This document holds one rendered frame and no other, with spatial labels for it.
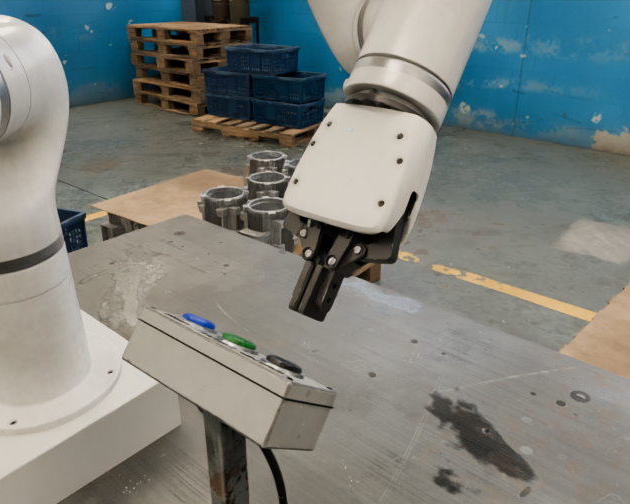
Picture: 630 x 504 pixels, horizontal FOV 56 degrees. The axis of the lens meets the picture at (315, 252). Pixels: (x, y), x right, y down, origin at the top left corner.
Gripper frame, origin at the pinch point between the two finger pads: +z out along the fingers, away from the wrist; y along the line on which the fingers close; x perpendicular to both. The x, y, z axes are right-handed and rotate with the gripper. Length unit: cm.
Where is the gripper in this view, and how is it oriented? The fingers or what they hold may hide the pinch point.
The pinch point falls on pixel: (315, 292)
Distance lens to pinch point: 46.7
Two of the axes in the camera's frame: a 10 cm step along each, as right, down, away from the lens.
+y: 7.7, 2.6, -5.8
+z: -3.9, 9.2, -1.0
